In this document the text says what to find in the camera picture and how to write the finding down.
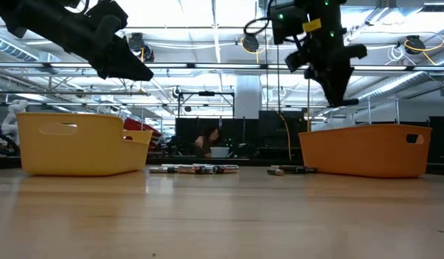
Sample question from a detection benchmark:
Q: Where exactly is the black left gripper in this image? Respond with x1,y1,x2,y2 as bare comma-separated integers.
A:
68,14,154,82

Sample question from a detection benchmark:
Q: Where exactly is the black overhead gantry frame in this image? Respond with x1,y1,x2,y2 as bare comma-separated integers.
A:
176,91,235,118

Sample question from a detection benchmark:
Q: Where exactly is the long ceiling light strip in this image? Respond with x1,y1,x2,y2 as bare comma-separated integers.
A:
0,61,444,72

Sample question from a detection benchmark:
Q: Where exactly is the person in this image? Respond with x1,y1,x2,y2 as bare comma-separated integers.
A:
194,125,222,158

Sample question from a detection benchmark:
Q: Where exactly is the yellow plastic bin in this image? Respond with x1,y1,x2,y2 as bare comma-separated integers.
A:
16,112,154,177

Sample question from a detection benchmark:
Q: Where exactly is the white coiled cable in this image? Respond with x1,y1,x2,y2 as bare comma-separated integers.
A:
386,45,407,63

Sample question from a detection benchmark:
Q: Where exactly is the silver ventilation duct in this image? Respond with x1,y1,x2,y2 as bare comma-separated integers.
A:
0,34,41,63
345,70,444,104

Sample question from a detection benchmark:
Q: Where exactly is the black partition panel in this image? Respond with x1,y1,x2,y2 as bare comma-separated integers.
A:
174,109,305,161

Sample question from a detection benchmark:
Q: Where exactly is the orange plastic bin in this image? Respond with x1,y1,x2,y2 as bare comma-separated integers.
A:
298,124,433,179

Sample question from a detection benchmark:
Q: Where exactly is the metal shelf rack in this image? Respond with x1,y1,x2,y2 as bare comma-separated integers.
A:
350,97,402,126

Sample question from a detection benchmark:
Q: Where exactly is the yellow label tag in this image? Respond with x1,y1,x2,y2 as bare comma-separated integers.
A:
302,17,322,33

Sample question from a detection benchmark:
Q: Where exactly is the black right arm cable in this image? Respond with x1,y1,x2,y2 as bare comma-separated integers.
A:
242,0,280,37

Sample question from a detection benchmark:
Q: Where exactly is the grey horizontal metal pipe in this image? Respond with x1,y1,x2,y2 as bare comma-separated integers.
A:
0,90,151,96

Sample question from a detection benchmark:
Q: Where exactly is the red storage bin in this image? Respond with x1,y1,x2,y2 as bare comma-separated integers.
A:
122,117,163,140

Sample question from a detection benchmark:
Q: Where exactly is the black side panel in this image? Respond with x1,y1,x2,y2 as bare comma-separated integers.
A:
427,115,444,165

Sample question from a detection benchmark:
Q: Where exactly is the black table frame rail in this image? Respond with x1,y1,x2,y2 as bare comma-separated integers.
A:
0,155,444,176

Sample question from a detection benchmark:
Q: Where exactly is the yellow hanging cable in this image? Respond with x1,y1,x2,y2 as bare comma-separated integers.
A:
277,111,293,162

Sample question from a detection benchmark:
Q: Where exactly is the white laptop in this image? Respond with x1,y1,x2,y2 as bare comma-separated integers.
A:
209,146,230,159

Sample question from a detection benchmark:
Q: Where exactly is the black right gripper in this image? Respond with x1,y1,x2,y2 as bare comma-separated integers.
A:
304,35,368,107

